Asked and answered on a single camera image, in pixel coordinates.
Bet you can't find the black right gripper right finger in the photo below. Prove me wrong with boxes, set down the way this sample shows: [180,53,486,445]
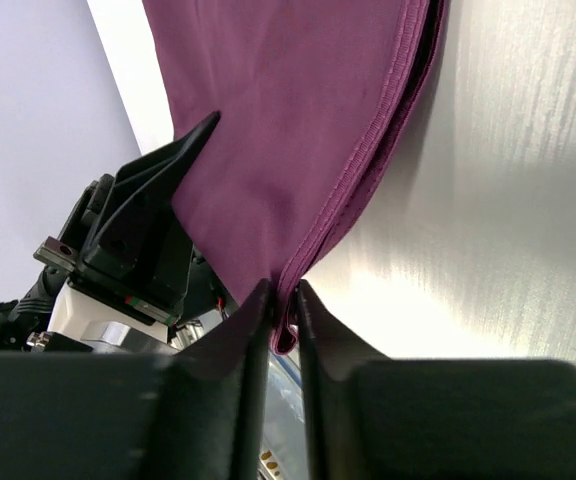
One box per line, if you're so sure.
[295,280,392,479]

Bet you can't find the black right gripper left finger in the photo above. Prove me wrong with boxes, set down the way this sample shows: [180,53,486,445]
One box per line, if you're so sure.
[167,279,272,479]

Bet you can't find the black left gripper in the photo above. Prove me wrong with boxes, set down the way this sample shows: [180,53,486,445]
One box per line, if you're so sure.
[34,111,221,325]

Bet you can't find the purple cloth napkin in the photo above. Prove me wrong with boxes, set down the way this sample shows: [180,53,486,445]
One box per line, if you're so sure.
[144,1,447,354]

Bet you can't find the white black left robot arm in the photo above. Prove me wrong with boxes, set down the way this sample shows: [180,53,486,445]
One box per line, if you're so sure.
[0,112,220,350]

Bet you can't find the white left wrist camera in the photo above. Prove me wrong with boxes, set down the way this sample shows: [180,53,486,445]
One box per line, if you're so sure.
[47,282,179,355]

